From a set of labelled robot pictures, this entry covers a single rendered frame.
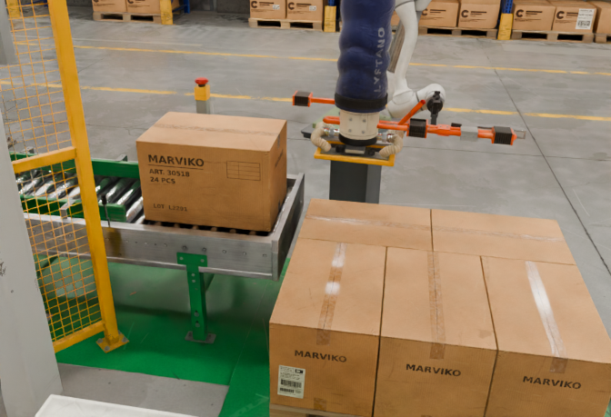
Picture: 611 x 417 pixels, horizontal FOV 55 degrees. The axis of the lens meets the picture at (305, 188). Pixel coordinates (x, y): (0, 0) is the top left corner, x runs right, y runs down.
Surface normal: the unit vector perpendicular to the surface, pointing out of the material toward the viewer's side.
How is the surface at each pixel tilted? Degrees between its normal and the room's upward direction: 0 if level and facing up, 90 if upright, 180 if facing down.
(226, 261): 90
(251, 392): 0
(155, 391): 0
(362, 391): 90
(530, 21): 91
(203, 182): 90
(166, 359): 0
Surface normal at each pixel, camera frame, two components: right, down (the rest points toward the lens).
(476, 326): 0.02, -0.90
